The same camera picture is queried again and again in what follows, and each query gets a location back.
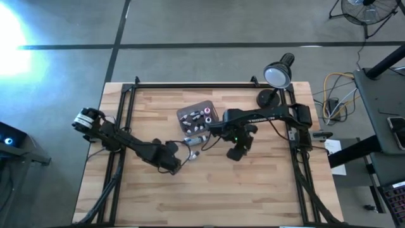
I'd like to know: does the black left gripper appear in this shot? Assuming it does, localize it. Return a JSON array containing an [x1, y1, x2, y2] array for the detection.
[[151, 146, 184, 176]]

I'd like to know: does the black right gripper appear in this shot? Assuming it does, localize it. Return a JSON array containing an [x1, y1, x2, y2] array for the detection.
[[222, 123, 258, 162]]

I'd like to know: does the grey translucent plastic container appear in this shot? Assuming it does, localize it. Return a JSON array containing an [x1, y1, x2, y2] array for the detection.
[[176, 100, 220, 137]]

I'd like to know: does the black desk lamp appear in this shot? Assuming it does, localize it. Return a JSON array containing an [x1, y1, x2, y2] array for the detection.
[[256, 53, 296, 109]]

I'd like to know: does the white paper sheet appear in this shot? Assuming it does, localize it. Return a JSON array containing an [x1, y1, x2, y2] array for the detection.
[[325, 139, 347, 177]]

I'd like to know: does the black power adapter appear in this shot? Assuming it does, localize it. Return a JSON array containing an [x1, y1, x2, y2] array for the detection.
[[327, 98, 342, 121]]

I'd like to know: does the black desk beam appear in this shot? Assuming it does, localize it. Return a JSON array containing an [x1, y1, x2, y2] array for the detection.
[[327, 134, 383, 169]]

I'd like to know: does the grey side desk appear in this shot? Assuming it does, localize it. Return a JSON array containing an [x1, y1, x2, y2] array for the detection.
[[352, 67, 405, 187]]

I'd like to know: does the black box with blue light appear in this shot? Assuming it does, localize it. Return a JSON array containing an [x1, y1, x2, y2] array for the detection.
[[0, 121, 52, 166]]

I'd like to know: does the black smartphone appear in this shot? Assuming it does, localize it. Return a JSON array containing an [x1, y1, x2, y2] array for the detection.
[[387, 116, 405, 151]]

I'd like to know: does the backlit black keyboard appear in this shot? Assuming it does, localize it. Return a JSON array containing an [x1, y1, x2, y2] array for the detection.
[[378, 180, 405, 226]]

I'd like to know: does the black pole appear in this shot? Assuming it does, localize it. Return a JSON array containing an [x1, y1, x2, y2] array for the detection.
[[366, 43, 405, 80]]

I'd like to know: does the black floor fan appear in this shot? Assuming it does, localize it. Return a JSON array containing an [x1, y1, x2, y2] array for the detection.
[[328, 0, 401, 39]]

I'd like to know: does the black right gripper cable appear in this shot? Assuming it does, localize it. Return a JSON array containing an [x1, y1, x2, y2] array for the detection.
[[201, 125, 222, 152]]

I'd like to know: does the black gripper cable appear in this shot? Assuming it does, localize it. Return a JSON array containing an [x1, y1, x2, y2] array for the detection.
[[164, 140, 192, 174], [201, 125, 222, 152]]

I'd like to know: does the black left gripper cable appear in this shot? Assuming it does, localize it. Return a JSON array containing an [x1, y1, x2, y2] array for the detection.
[[164, 140, 192, 174]]

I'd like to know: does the black aluminium table frame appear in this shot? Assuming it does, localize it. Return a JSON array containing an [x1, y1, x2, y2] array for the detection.
[[94, 75, 320, 226]]

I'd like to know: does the black cable bundle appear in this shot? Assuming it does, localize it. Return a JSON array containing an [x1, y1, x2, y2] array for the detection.
[[77, 151, 126, 224], [292, 148, 342, 225]]

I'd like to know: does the yellow cable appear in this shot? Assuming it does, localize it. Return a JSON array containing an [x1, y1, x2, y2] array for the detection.
[[322, 72, 361, 120]]

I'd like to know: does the white cable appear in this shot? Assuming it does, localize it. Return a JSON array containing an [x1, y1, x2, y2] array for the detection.
[[328, 88, 358, 124]]

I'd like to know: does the black fan power cable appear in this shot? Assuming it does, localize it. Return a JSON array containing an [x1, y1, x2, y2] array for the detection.
[[356, 37, 365, 71]]

